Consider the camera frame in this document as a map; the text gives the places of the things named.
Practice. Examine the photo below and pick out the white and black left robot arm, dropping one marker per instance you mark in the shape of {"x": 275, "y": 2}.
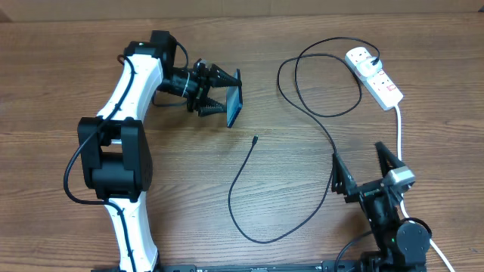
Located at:
{"x": 113, "y": 147}

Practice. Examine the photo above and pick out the white charger plug adapter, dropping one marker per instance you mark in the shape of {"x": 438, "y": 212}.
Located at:
{"x": 368, "y": 67}

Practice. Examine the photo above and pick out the white power strip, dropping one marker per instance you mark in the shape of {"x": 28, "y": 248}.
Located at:
{"x": 380, "y": 85}

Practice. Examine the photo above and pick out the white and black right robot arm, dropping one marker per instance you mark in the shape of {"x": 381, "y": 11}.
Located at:
{"x": 402, "y": 243}

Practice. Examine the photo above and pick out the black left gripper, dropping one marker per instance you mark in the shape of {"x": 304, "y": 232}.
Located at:
{"x": 216, "y": 78}

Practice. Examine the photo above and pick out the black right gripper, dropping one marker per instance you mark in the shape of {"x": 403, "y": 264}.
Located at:
{"x": 344, "y": 180}

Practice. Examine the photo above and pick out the blue Galaxy smartphone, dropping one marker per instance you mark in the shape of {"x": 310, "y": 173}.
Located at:
{"x": 234, "y": 99}

